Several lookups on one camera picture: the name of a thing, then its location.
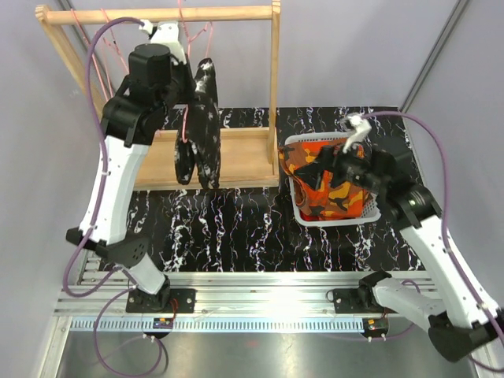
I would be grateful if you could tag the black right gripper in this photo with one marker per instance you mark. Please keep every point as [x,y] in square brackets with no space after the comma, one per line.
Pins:
[313,173]

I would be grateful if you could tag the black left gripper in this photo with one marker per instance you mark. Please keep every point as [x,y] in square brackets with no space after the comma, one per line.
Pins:
[183,69]

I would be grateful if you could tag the orange patterned trousers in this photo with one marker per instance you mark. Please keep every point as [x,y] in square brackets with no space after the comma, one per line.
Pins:
[324,204]

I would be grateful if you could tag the pink wire hanger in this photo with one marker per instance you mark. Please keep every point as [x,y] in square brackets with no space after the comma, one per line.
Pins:
[190,39]
[99,59]
[114,45]

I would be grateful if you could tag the black white patterned trousers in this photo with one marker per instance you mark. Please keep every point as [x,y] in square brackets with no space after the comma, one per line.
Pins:
[198,141]

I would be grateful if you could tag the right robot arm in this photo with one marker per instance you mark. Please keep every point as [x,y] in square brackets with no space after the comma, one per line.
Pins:
[465,317]

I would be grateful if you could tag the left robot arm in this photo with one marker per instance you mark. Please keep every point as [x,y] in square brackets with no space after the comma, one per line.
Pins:
[156,82]

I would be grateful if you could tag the wooden clothes rack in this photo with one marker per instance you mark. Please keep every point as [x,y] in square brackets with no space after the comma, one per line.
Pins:
[248,155]

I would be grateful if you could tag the white plastic basket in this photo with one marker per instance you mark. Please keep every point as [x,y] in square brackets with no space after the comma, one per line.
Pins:
[371,212]

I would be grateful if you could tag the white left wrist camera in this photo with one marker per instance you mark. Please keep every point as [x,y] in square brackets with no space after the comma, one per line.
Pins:
[166,33]

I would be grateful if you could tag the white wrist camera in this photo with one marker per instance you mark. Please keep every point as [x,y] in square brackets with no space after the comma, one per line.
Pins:
[358,127]
[166,33]

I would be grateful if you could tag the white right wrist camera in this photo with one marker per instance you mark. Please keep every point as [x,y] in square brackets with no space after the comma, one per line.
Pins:
[358,127]

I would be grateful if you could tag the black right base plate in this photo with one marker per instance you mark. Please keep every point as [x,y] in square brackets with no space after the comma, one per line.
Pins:
[348,301]

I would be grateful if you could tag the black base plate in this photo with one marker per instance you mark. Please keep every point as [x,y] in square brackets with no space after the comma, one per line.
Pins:
[181,300]
[348,301]

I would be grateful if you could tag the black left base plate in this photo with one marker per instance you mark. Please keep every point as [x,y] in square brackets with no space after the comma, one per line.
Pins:
[181,300]

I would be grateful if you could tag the aluminium mounting rail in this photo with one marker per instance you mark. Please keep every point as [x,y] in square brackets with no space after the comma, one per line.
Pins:
[248,294]

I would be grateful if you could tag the white slotted cable duct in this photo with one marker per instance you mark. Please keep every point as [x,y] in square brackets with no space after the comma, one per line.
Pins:
[230,325]

